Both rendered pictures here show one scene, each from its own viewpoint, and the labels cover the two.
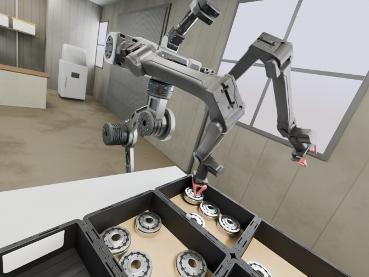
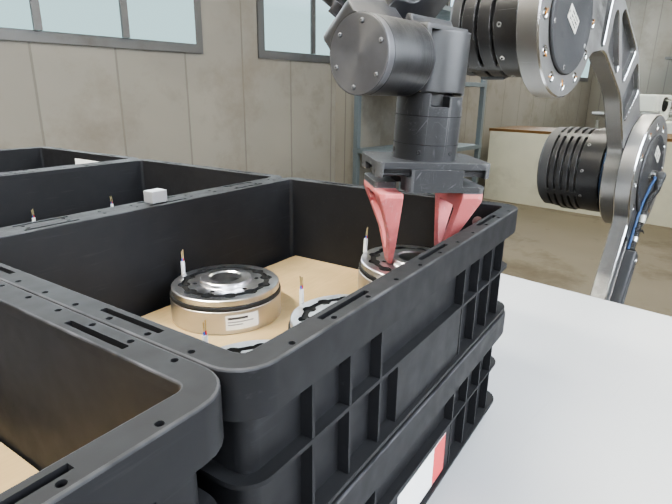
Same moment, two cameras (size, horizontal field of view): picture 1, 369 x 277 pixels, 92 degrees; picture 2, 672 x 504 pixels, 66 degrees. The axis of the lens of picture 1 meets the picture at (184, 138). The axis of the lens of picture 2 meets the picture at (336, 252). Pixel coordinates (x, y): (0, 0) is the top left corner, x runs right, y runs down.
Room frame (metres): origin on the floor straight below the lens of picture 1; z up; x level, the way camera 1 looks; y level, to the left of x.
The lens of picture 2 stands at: (0.73, -0.60, 1.03)
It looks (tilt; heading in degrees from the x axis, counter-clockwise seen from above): 17 degrees down; 89
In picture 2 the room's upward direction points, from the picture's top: 1 degrees clockwise
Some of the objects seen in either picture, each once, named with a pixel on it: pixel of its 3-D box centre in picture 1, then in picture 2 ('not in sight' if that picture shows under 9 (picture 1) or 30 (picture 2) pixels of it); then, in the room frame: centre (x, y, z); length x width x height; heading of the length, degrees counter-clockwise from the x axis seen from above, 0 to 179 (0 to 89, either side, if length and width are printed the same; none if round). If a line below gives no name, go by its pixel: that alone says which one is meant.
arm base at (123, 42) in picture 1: (129, 52); not in sight; (0.73, 0.30, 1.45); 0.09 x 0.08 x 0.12; 136
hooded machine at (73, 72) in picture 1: (73, 73); not in sight; (5.44, 3.81, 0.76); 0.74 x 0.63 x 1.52; 45
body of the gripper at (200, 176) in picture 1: (201, 173); (426, 136); (0.82, -0.13, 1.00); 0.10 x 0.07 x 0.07; 9
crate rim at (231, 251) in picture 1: (206, 204); (278, 236); (0.69, -0.18, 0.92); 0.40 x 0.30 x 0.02; 55
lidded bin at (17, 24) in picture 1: (24, 26); not in sight; (5.81, 5.71, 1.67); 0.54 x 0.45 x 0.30; 136
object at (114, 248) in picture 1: (115, 238); not in sight; (0.45, 0.13, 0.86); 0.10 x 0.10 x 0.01
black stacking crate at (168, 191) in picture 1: (202, 213); (279, 291); (0.69, -0.18, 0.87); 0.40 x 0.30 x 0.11; 55
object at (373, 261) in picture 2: (194, 193); (412, 264); (0.81, -0.13, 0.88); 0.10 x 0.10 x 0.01
